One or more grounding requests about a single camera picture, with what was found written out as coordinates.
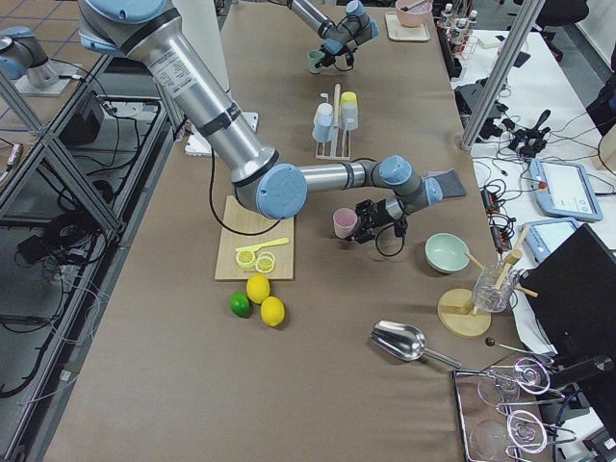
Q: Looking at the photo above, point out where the green plastic cup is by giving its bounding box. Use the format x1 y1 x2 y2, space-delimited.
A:
307 50 321 74

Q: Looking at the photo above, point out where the pink plastic cup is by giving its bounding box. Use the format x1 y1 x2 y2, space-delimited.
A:
332 208 358 239

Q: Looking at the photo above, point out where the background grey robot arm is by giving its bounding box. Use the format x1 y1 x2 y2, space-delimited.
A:
1 26 49 81

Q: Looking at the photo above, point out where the yellow plastic cup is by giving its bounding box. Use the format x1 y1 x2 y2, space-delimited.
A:
340 91 358 121

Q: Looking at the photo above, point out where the white plastic cup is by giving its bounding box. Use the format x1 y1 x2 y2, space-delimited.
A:
314 102 333 126

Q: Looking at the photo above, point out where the grey plastic cup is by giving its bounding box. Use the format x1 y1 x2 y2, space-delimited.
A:
340 103 359 132

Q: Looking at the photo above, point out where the blue plastic cup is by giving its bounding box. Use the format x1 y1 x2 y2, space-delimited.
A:
312 114 333 142

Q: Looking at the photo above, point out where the beige plastic tray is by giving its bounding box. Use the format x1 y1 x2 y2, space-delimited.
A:
384 12 430 42

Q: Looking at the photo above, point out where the mint green bowl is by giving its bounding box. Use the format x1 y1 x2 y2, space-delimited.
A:
424 233 470 274

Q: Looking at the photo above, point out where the grey folded cloth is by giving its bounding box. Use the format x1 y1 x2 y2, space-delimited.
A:
425 169 467 199

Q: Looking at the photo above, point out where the pink bowl with ice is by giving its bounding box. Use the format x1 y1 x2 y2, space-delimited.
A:
395 0 432 27

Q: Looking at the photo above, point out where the lemon slice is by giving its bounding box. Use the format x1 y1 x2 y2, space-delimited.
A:
236 250 257 270
254 252 276 274

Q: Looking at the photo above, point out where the metal scoop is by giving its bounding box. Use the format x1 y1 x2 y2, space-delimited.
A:
371 320 462 369

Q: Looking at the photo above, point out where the whole yellow lemon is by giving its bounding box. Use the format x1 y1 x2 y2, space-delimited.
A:
245 273 270 305
260 296 286 327

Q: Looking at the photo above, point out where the wooden mug tree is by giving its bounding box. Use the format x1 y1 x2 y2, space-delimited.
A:
437 225 538 338

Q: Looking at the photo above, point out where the wooden cutting board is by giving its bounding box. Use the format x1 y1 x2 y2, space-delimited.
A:
215 195 295 281

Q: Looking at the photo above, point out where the clear glass mug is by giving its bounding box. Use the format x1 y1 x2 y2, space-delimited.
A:
473 263 520 313

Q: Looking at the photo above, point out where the green lime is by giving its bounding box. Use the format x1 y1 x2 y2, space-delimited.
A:
229 293 251 318

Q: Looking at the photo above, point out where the blue teach pendant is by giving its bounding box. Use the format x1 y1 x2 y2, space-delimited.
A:
523 218 580 263
528 159 603 222

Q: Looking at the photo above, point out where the black monitor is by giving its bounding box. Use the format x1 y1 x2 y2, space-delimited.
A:
522 224 615 360

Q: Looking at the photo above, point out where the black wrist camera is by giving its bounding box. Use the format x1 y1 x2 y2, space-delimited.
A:
394 217 408 239

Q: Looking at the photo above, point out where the white wire cup holder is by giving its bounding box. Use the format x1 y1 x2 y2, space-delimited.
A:
313 84 352 160

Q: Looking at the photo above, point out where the aluminium frame post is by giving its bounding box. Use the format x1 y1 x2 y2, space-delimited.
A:
459 0 545 151

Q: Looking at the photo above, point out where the wire glass rack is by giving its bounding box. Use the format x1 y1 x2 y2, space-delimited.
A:
452 357 565 461

